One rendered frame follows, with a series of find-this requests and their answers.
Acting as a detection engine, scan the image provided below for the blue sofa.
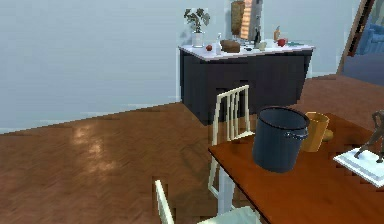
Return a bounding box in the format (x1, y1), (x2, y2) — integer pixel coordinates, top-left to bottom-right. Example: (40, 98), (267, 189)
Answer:
(354, 22), (384, 56)

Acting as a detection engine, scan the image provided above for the cream slatted chair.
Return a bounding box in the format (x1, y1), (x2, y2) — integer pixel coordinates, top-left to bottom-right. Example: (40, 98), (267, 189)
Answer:
(154, 179), (263, 224)
(207, 84), (256, 216)

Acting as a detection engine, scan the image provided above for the dark blue cooking pot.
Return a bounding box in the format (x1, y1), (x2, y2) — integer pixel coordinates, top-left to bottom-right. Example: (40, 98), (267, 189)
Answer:
(251, 105), (311, 174)

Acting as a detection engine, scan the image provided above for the clear glass bottle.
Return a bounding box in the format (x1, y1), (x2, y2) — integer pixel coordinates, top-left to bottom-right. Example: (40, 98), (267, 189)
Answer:
(214, 32), (223, 56)

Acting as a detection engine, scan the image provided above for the yellow cheese wedge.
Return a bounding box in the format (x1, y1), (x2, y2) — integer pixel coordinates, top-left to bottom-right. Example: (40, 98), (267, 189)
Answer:
(301, 111), (334, 153)

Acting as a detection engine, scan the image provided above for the brown bread loaf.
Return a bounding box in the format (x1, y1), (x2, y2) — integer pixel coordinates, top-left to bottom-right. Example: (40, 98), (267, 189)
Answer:
(220, 39), (242, 54)

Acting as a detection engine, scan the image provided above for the brown wooden dining table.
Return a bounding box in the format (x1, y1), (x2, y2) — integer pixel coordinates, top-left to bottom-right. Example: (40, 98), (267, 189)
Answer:
(207, 112), (384, 224)

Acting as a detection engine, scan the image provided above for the dark wine bottle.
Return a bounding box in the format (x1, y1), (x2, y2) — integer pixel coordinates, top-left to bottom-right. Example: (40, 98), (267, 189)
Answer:
(253, 27), (262, 49)

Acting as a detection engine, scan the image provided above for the black cabinet with white top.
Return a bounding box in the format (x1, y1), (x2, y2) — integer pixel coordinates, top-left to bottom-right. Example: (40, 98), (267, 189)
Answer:
(178, 39), (316, 127)

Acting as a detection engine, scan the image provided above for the brown door frame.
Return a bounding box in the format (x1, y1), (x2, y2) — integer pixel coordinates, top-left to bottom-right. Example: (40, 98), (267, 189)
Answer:
(336, 0), (378, 76)

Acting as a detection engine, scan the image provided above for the house plant in white pot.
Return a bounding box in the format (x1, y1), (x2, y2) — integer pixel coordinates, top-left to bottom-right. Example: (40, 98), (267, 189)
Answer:
(183, 7), (212, 49)

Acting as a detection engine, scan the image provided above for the dark statue on white base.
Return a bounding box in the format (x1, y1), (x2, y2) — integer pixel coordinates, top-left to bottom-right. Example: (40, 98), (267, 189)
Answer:
(332, 109), (384, 189)

